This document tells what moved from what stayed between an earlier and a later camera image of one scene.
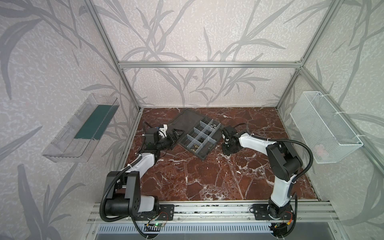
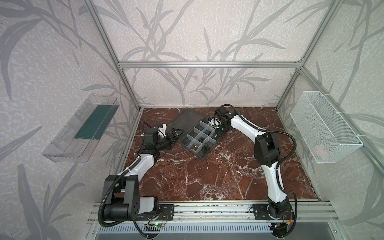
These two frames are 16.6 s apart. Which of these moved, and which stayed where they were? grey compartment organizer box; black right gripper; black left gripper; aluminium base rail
Moved: black right gripper
Stayed: grey compartment organizer box; black left gripper; aluminium base rail
